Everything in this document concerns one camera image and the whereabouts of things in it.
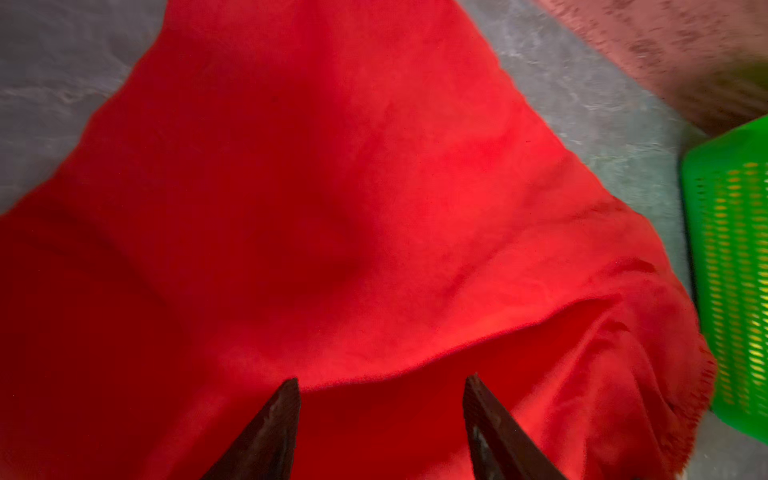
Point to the green plastic basket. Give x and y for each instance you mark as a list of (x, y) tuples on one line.
[(724, 187)]

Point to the red shorts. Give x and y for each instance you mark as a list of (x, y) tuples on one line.
[(355, 195)]

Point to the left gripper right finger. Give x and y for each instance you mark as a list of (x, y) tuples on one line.
[(499, 447)]

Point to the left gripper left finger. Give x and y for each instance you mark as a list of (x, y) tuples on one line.
[(265, 448)]

